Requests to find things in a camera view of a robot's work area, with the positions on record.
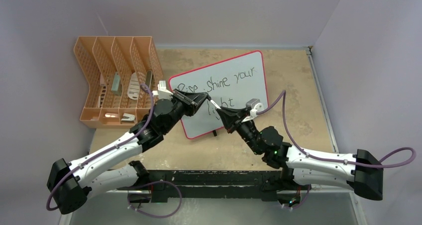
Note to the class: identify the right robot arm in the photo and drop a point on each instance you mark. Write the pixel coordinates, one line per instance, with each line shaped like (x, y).
(323, 161)

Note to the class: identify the orange plastic file organizer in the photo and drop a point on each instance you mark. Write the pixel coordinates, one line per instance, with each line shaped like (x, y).
(99, 58)

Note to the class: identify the pink-framed whiteboard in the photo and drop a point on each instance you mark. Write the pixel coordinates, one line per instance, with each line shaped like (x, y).
(230, 83)

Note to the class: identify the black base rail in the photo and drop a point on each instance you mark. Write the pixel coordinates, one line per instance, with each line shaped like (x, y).
(263, 185)

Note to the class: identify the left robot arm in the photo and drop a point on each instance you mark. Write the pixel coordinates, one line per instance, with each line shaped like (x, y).
(67, 182)

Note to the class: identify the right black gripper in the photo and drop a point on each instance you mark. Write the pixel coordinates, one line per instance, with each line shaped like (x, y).
(229, 116)

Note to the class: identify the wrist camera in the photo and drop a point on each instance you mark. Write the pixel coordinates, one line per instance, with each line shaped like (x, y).
(162, 92)
(254, 107)

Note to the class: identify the white oval stencil ruler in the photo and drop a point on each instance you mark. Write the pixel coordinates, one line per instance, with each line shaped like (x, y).
(133, 88)

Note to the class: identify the grey block in organizer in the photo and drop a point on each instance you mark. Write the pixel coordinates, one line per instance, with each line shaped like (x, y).
(116, 86)

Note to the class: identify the white whiteboard marker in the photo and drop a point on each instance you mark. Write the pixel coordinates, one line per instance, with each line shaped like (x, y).
(212, 105)

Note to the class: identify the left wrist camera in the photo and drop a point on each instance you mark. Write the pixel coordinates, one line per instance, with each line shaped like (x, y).
(162, 92)

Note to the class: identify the grey whiteboard eraser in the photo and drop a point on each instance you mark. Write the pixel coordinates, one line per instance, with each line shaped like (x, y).
(149, 79)

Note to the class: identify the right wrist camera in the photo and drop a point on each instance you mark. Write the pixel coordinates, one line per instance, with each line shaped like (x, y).
(254, 107)

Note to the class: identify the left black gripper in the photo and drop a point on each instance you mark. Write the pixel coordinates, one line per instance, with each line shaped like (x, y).
(192, 101)

